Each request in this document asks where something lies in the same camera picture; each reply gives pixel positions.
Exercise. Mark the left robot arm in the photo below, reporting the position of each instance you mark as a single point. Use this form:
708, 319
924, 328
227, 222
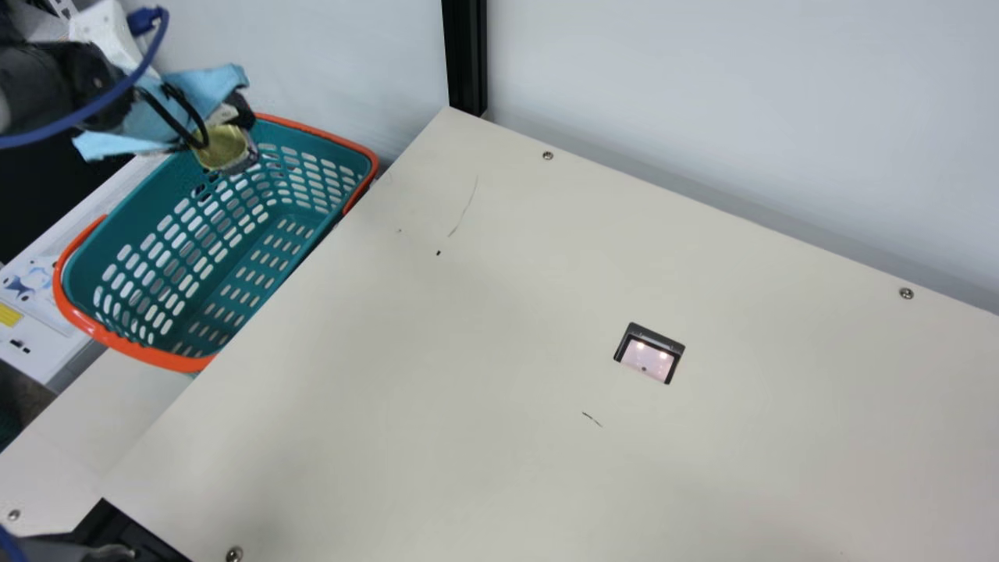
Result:
47, 78

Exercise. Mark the gold rectangular tin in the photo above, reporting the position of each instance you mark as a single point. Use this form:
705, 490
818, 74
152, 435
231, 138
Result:
222, 147

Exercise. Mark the white box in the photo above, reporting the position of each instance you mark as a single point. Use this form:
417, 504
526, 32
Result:
31, 328

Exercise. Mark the small square scanner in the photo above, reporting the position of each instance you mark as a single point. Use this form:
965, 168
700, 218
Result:
648, 355

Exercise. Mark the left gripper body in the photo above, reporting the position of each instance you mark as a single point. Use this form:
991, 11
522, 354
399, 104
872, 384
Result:
211, 82

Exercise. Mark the black post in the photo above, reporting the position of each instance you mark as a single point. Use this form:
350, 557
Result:
464, 55

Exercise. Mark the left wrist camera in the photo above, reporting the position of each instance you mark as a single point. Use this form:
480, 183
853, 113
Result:
105, 31

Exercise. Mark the teal shopping basket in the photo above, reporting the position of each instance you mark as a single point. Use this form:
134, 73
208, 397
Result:
82, 277

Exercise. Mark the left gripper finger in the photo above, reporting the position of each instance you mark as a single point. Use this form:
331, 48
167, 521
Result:
240, 115
201, 134

